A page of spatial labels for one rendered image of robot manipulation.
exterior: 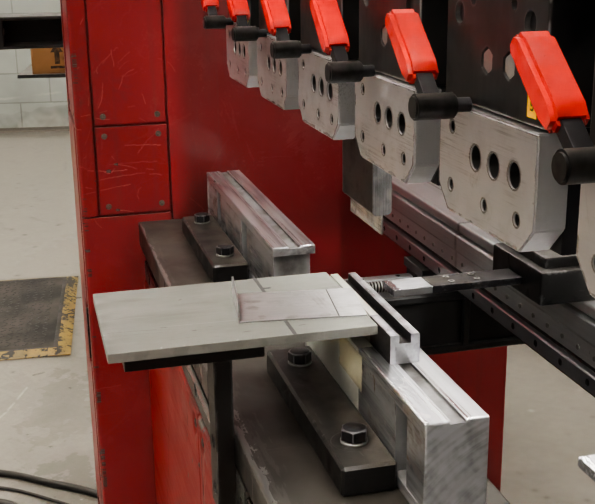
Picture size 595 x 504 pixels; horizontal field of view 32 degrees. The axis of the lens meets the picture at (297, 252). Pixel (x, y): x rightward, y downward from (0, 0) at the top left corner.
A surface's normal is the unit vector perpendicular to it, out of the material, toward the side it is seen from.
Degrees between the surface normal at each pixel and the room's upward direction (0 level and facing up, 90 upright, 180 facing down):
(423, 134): 90
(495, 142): 90
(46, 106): 90
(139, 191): 90
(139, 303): 0
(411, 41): 39
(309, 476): 0
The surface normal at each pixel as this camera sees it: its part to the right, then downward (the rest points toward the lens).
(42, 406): -0.01, -0.96
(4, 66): 0.11, 0.29
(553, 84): 0.15, -0.57
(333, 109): -0.97, 0.08
